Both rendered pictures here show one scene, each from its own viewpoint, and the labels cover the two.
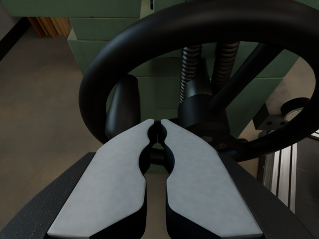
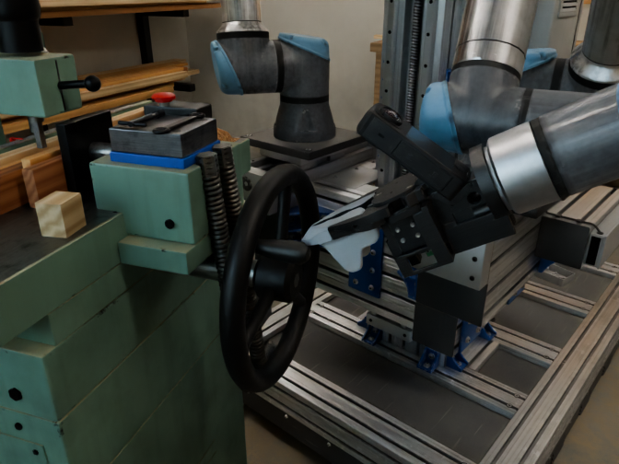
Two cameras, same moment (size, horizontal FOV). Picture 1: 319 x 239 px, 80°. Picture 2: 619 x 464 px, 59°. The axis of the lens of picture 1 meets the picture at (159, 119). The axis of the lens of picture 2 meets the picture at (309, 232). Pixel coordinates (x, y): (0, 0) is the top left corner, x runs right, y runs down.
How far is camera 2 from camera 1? 0.54 m
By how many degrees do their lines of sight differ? 59
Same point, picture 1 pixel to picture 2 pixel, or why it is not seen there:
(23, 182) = not seen: outside the picture
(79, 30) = (59, 327)
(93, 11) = (75, 285)
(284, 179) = (319, 389)
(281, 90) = not seen: hidden behind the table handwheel
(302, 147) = not seen: hidden behind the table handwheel
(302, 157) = (297, 357)
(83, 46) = (63, 353)
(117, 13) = (98, 272)
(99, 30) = (81, 308)
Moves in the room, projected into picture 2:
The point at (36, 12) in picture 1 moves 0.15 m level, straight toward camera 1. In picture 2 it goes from (11, 332) to (172, 312)
